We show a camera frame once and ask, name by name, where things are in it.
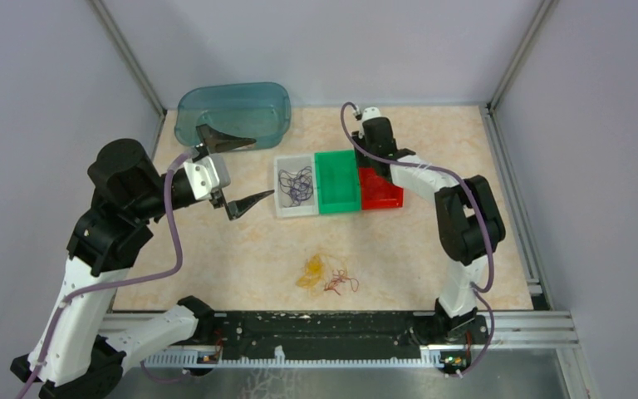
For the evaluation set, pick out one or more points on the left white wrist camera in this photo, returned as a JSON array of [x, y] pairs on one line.
[[207, 175]]

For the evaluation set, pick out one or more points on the aluminium frame post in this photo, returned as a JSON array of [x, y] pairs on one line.
[[543, 12], [123, 48]]

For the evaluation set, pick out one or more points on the white slotted cable duct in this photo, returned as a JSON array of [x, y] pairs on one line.
[[194, 359]]

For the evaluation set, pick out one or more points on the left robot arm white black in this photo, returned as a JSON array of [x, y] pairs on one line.
[[72, 359]]

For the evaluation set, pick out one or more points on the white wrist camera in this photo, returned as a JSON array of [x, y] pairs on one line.
[[366, 114], [207, 175]]

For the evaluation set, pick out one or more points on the red plastic bin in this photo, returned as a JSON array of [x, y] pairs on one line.
[[378, 193]]

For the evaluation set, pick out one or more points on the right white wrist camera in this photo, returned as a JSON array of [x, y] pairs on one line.
[[366, 114]]

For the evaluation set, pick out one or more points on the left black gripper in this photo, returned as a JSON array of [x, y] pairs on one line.
[[218, 141]]

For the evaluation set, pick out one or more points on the white plastic bin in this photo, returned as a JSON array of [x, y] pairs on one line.
[[294, 178]]

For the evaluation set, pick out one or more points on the green plastic bin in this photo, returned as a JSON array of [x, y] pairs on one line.
[[338, 185]]

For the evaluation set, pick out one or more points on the right aluminium frame post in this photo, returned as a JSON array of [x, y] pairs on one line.
[[543, 12]]

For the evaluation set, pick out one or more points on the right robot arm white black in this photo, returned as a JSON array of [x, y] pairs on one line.
[[470, 226]]

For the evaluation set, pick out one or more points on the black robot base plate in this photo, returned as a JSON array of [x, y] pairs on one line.
[[334, 335]]

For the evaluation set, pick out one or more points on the left aluminium frame post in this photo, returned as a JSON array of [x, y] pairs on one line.
[[123, 48]]

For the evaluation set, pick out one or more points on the teal transparent plastic tub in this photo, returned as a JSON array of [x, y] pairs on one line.
[[258, 110]]

